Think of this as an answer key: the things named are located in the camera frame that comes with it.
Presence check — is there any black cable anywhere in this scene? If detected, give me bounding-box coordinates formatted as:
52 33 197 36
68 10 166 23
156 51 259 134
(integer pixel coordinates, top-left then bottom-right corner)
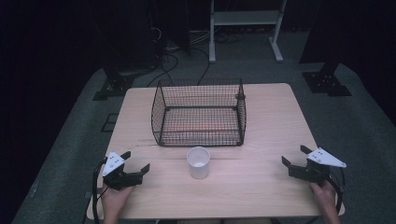
81 158 109 224
326 167 347 216

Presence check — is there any white metal stand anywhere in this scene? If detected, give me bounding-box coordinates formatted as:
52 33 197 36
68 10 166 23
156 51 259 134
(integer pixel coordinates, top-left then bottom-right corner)
208 0 288 64

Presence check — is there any black stand base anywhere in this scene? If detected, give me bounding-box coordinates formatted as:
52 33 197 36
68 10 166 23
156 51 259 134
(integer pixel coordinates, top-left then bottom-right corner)
92 66 135 102
302 62 353 97

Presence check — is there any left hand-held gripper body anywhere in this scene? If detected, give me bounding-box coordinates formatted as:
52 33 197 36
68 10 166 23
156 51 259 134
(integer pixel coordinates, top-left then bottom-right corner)
102 151 144 191

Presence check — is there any person's right hand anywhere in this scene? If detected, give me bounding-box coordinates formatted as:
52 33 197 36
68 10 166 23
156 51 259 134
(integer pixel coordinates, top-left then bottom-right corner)
308 180 338 216

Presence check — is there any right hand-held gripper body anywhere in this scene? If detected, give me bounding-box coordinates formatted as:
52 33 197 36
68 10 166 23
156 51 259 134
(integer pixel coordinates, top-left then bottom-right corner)
288 147 347 187

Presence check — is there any person's left hand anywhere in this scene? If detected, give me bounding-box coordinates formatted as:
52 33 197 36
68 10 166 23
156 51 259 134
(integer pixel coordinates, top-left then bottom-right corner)
101 185 135 220

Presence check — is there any bundle of floor cables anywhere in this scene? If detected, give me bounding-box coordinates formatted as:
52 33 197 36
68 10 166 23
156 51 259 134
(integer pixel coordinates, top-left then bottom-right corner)
146 26 247 88

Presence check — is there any black wire basket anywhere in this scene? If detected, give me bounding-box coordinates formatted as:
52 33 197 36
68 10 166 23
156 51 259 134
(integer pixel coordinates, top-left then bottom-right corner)
150 77 248 147

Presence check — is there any white cup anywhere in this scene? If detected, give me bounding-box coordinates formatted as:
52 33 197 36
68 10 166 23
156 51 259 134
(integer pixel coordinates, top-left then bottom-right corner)
186 146 211 180

